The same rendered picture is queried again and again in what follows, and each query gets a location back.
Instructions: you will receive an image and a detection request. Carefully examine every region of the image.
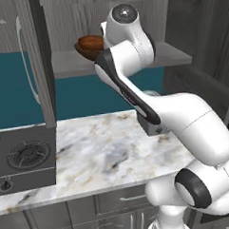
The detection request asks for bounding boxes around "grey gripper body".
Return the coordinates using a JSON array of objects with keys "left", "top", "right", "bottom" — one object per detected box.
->
[{"left": 136, "top": 108, "right": 169, "bottom": 138}]

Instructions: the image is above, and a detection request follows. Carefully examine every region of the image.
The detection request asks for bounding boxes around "brown bowl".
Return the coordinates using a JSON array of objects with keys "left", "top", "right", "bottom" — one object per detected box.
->
[{"left": 72, "top": 34, "right": 105, "bottom": 63}]

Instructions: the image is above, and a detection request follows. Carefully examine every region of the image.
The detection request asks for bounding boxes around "dark grey cabinet door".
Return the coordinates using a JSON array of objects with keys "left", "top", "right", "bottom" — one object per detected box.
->
[{"left": 159, "top": 0, "right": 229, "bottom": 131}]

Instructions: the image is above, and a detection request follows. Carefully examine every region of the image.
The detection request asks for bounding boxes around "grey drawer front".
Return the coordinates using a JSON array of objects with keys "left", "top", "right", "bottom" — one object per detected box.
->
[{"left": 92, "top": 184, "right": 152, "bottom": 218}]

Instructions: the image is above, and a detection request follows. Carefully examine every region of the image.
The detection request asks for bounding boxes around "grey base cupboard door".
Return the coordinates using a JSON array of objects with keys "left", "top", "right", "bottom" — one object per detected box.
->
[
  {"left": 0, "top": 200, "right": 72, "bottom": 229},
  {"left": 137, "top": 206, "right": 162, "bottom": 229},
  {"left": 69, "top": 209, "right": 140, "bottom": 229}
]

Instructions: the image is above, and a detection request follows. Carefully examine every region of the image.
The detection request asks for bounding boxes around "dark grey hob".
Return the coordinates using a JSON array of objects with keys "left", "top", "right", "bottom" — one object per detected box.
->
[{"left": 0, "top": 124, "right": 59, "bottom": 198}]

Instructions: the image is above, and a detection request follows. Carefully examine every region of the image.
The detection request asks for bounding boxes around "black hob knob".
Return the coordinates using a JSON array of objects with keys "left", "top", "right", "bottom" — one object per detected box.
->
[{"left": 0, "top": 176, "right": 15, "bottom": 194}]

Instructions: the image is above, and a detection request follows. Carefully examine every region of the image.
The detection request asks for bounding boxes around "silver drawer handle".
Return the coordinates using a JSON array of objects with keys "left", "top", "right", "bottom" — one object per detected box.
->
[{"left": 119, "top": 194, "right": 147, "bottom": 202}]

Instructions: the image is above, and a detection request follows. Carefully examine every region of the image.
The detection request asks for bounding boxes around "silver cupboard door handle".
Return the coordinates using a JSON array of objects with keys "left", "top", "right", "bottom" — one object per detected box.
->
[
  {"left": 139, "top": 212, "right": 146, "bottom": 229},
  {"left": 128, "top": 214, "right": 136, "bottom": 229}
]

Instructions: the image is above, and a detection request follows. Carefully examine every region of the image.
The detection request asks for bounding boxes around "open grey wall cabinet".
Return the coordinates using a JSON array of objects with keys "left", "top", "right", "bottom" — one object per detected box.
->
[{"left": 38, "top": 0, "right": 210, "bottom": 81}]

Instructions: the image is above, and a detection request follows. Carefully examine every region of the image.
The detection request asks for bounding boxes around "grey cabinet door with handle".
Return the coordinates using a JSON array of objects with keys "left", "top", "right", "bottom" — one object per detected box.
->
[{"left": 13, "top": 0, "right": 59, "bottom": 131}]

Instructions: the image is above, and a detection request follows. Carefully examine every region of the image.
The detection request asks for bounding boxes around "white curved door handle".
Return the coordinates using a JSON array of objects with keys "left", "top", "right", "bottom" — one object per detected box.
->
[{"left": 15, "top": 15, "right": 42, "bottom": 107}]

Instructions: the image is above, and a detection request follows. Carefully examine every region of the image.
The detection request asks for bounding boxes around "grey closed wall cupboard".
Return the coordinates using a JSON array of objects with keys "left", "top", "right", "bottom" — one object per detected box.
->
[{"left": 0, "top": 0, "right": 22, "bottom": 55}]

